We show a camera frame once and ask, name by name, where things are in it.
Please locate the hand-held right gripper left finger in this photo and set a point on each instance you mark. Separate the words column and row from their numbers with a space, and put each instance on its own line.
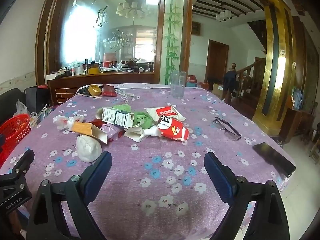
column 98, row 175

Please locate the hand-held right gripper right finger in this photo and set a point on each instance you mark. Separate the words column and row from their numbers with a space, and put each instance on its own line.
column 220, row 177

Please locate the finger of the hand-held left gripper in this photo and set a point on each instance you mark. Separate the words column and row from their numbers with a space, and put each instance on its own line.
column 23, row 161

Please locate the red plastic basket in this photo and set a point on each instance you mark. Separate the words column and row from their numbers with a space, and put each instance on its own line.
column 15, row 130

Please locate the white medicine box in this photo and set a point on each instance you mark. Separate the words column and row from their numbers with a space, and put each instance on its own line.
column 117, row 117

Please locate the green towel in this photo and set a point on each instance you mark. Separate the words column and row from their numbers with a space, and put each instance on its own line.
column 143, row 121

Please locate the white crumpled plastic bag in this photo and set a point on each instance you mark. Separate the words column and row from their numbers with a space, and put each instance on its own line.
column 88, row 148

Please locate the black eyeglasses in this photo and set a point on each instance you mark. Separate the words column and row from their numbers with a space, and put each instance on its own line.
column 231, row 134

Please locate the purple packet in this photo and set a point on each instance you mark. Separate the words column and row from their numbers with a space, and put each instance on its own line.
column 111, row 131

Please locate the orange cardboard box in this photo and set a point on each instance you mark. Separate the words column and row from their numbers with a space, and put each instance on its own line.
column 82, row 128

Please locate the dark red sachet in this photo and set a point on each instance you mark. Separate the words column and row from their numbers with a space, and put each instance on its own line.
column 96, row 123

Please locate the clear plastic bag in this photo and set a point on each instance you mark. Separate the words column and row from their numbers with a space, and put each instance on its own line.
column 21, row 108

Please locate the small white flat box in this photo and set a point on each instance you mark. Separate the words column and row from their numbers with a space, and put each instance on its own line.
column 136, row 136

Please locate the purple floral tablecloth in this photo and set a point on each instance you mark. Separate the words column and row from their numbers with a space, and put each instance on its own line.
column 150, row 155

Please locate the crumpled clear plastic wrapper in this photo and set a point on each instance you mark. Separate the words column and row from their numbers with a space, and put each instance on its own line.
column 62, row 121

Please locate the black smartphone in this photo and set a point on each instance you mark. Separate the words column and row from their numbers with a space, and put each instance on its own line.
column 273, row 158

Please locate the black shopping bag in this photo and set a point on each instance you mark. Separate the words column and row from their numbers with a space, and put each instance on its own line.
column 37, row 100

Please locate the black leather sofa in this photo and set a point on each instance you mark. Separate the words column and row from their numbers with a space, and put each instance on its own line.
column 10, row 100

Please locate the red white footprint packet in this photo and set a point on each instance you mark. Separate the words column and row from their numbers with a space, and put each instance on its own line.
column 175, row 130

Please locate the wooden glass partition cabinet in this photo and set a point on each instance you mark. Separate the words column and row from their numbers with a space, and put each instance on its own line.
column 62, row 92

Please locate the red pouch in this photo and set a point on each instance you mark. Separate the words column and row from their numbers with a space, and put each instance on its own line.
column 108, row 91

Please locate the yellow tape roll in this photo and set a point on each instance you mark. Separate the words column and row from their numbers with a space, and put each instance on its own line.
column 94, row 90

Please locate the pale chopsticks pair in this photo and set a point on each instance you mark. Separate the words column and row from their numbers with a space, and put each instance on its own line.
column 126, row 94

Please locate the white packet red label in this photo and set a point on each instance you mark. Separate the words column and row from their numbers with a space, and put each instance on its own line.
column 165, row 111

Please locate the dark flat packet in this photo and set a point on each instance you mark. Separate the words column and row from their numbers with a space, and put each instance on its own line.
column 82, row 90

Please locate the white flat tray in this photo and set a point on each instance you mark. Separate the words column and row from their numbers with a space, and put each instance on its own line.
column 55, row 75

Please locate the clear glass mug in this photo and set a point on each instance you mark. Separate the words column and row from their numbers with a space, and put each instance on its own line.
column 177, row 87

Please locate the yellow box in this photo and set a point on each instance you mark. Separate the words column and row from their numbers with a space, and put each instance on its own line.
column 93, row 70

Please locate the white can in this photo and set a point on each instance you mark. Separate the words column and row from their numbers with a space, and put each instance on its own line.
column 78, row 68

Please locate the blue bag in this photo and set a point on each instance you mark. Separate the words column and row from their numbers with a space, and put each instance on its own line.
column 297, row 98

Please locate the wooden stair railing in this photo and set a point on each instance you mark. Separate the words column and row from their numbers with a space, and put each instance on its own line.
column 250, row 67

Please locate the brown wooden door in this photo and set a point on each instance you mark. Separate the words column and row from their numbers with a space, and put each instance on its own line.
column 216, row 62

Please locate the red box on ledge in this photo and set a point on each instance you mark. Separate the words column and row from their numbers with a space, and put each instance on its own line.
column 110, row 60

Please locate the golden wooden pillar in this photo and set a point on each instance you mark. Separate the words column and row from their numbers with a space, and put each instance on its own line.
column 271, row 67

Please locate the ceiling chandelier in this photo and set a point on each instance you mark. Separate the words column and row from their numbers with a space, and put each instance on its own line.
column 223, row 15

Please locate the small framed wall picture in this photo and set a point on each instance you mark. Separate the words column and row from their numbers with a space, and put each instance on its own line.
column 196, row 28

